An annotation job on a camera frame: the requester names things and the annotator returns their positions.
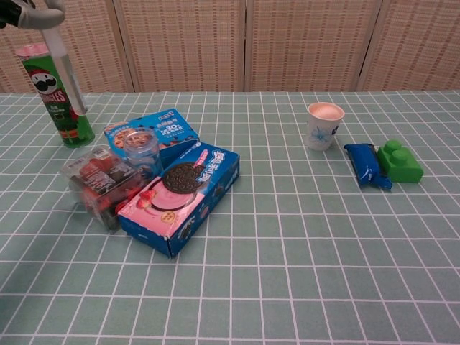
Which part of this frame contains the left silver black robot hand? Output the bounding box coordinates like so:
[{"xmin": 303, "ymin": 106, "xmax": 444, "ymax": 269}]
[{"xmin": 0, "ymin": 0, "xmax": 66, "ymax": 31}]

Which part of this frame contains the clear test tube white cap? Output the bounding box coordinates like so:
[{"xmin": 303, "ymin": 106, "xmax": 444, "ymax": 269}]
[{"xmin": 38, "ymin": 25, "xmax": 89, "ymax": 114}]

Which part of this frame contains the green Pringles can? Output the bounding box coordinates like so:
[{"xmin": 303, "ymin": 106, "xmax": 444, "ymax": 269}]
[{"xmin": 14, "ymin": 41, "xmax": 96, "ymax": 148}]

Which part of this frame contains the clear box with red contents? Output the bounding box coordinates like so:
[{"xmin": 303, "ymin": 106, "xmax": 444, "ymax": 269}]
[{"xmin": 60, "ymin": 145, "xmax": 152, "ymax": 234}]

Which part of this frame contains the small blue cookie box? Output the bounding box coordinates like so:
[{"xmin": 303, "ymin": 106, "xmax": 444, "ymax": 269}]
[{"xmin": 103, "ymin": 108, "xmax": 201, "ymax": 162}]

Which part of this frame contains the clear plastic cup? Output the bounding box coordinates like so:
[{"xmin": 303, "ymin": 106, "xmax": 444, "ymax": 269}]
[{"xmin": 123, "ymin": 128, "xmax": 165, "ymax": 177}]

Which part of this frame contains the pink and blue Oreo box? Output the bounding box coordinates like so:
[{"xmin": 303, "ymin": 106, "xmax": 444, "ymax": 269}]
[{"xmin": 116, "ymin": 140, "xmax": 241, "ymax": 258}]

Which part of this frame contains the woven folding screen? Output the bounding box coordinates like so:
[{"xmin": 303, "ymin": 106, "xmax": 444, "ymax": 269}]
[{"xmin": 0, "ymin": 0, "xmax": 460, "ymax": 94}]

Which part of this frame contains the white paper cup blue flower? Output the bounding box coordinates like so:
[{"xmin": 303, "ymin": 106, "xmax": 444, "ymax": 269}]
[{"xmin": 307, "ymin": 101, "xmax": 346, "ymax": 152}]

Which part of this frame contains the green grid tablecloth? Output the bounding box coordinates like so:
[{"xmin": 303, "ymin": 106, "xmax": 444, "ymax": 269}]
[{"xmin": 0, "ymin": 90, "xmax": 460, "ymax": 345}]

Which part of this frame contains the blue snack packet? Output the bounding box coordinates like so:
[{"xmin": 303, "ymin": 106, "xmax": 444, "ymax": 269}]
[{"xmin": 344, "ymin": 142, "xmax": 393, "ymax": 190}]

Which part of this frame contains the green building block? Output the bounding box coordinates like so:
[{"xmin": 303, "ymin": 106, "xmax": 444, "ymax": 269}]
[{"xmin": 376, "ymin": 139, "xmax": 425, "ymax": 185}]

